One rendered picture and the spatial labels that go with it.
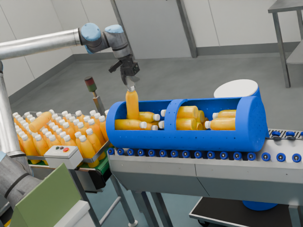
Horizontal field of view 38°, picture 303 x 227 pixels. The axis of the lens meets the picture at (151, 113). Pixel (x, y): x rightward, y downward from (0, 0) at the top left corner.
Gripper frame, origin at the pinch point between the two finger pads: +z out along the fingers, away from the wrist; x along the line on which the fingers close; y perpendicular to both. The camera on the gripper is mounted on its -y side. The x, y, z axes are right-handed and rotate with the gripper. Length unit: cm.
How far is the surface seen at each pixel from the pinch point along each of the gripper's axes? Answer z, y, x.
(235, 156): 37, 59, -12
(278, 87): 134, 4, 240
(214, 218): 119, 14, 22
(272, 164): 41, 77, -12
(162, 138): 24.4, 20.3, -15.4
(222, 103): 19, 47, 11
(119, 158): 41.8, -17.4, -12.8
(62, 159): 27, -39, -35
